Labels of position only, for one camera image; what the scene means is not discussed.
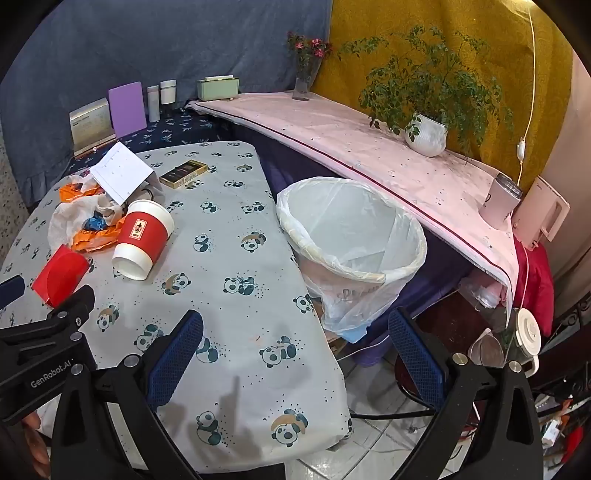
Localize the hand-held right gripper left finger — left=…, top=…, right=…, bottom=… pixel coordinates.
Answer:
left=50, top=310, right=205, bottom=480

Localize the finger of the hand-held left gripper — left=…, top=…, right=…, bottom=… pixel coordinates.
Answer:
left=0, top=275, right=26, bottom=308
left=0, top=285, right=96, bottom=354

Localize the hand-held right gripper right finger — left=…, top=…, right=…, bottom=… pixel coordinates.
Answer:
left=388, top=308, right=546, bottom=480

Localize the red plastic piece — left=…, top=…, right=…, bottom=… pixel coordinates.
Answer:
left=31, top=244, right=90, bottom=308

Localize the orange plastic wrapper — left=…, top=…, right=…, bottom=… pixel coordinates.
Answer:
left=59, top=182, right=127, bottom=254

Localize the red and white paper cup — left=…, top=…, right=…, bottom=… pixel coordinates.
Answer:
left=112, top=199, right=175, bottom=281

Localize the white trash bin with liner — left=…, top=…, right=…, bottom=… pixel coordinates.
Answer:
left=276, top=176, right=428, bottom=333

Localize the white paper sheet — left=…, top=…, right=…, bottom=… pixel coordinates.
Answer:
left=89, top=141, right=155, bottom=206

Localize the black and gold box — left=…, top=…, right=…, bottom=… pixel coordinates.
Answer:
left=159, top=161, right=207, bottom=189

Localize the person's left hand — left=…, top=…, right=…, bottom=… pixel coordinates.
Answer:
left=21, top=408, right=52, bottom=464

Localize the blue plastic bag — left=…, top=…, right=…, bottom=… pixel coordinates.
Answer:
left=330, top=323, right=370, bottom=344

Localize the glass cup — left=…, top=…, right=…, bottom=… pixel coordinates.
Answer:
left=467, top=328, right=506, bottom=369

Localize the clear plastic bag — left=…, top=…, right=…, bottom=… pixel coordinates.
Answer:
left=459, top=272, right=509, bottom=310

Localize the white blender jar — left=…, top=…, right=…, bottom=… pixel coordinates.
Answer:
left=505, top=307, right=543, bottom=374

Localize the panda print tablecloth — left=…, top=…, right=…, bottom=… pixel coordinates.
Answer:
left=0, top=140, right=354, bottom=462

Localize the red cloth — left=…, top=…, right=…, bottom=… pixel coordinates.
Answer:
left=512, top=240, right=555, bottom=337

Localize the beige book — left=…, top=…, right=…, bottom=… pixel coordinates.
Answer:
left=74, top=136, right=116, bottom=158

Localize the pink tumbler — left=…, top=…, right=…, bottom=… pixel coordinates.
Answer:
left=478, top=172, right=524, bottom=230

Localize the beige box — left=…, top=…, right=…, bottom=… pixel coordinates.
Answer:
left=69, top=98, right=116, bottom=147

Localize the pink kettle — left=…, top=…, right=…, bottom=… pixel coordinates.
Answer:
left=512, top=179, right=571, bottom=250

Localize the purple box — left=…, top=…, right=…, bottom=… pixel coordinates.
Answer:
left=108, top=82, right=147, bottom=138

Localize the navy printed cloth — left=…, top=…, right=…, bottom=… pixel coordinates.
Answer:
left=69, top=105, right=232, bottom=160

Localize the purple cloth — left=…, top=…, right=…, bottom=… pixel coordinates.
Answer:
left=233, top=122, right=467, bottom=370

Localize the potted plant in white pot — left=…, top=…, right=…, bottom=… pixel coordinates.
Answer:
left=339, top=25, right=515, bottom=158

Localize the pink cloth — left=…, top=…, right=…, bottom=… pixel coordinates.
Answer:
left=187, top=92, right=520, bottom=324

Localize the green tissue box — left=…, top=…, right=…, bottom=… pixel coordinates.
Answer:
left=197, top=75, right=241, bottom=101

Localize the blue-grey backdrop cloth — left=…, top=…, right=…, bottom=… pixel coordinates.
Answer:
left=0, top=0, right=333, bottom=208

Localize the glass vase with pink flowers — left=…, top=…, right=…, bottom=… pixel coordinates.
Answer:
left=286, top=31, right=333, bottom=101

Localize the yellow backdrop cloth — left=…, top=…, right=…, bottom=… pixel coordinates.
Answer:
left=311, top=0, right=575, bottom=181

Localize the white cable with switch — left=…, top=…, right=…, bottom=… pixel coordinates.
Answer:
left=513, top=0, right=540, bottom=185

